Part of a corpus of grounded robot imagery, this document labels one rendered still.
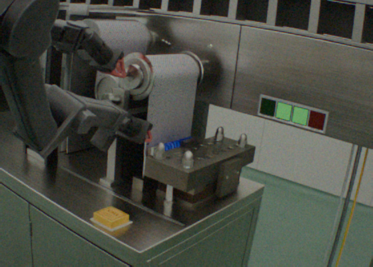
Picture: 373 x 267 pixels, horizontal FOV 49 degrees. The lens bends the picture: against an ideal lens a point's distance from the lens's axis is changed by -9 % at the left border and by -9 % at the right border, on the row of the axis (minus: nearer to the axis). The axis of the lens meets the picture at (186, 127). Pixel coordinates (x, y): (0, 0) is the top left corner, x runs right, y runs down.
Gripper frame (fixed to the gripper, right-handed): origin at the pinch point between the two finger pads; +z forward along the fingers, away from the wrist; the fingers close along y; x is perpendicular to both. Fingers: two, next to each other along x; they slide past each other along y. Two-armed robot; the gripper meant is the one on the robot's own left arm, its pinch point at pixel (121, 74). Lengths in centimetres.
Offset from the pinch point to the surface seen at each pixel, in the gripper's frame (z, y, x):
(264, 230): 212, -27, 8
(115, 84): 5.7, -6.8, -0.8
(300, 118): 35, 43, 16
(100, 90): 7.6, -13.8, -3.4
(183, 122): 28.5, 6.9, 1.2
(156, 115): 14.3, 7.6, -4.2
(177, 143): 27.2, 9.7, -6.8
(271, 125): 254, -81, 110
